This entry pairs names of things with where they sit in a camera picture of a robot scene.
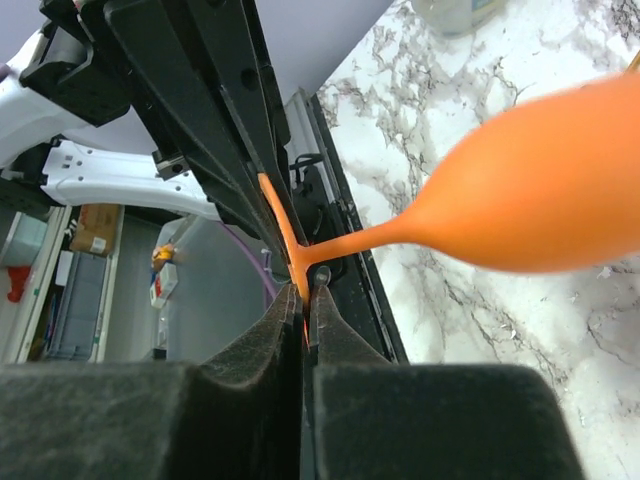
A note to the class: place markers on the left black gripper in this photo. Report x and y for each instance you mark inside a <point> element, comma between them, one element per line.
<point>65,87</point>

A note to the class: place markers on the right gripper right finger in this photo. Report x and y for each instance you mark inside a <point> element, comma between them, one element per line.
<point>373,419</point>

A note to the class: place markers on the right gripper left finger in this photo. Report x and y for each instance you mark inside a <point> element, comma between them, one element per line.
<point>234,416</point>

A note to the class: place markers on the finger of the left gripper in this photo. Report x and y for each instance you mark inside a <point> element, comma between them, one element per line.
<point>233,39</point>

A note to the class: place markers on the orange wine glass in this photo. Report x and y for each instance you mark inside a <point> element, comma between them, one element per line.
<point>551,185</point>

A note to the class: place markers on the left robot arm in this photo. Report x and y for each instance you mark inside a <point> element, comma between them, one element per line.
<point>144,129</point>

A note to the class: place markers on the clear tape roll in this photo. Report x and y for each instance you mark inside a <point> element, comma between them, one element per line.
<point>456,18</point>

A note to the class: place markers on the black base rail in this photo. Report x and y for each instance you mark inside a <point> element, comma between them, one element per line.
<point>333,243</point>

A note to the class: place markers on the gold wire glass rack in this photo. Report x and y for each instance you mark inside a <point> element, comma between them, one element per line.
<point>634,65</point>

